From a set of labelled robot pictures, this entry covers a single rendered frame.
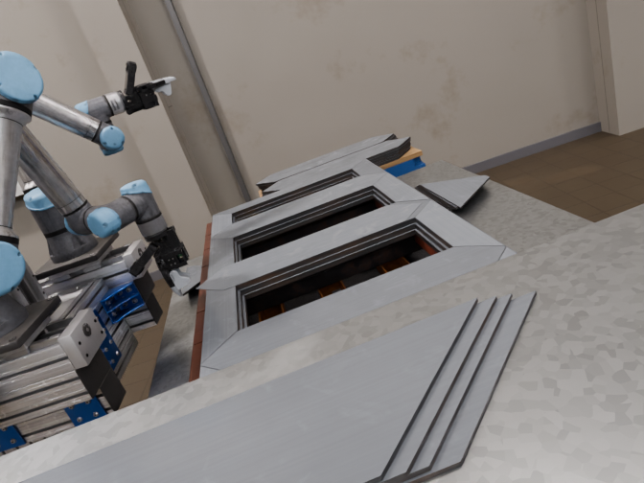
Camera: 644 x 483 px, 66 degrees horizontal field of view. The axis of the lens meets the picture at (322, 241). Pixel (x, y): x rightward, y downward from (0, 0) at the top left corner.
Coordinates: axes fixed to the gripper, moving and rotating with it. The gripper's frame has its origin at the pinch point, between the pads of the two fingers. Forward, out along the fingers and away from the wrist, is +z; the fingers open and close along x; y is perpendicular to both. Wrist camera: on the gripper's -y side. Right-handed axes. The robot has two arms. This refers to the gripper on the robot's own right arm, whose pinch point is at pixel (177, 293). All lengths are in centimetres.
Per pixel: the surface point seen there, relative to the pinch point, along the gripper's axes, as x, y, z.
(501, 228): -14, 97, 12
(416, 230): -12, 73, 4
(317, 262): -10.1, 42.6, 2.5
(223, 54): 261, 41, -66
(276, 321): -38.7, 27.6, 0.6
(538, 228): -23, 104, 12
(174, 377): -13.5, -7.9, 18.9
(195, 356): -33.3, 5.9, 4.3
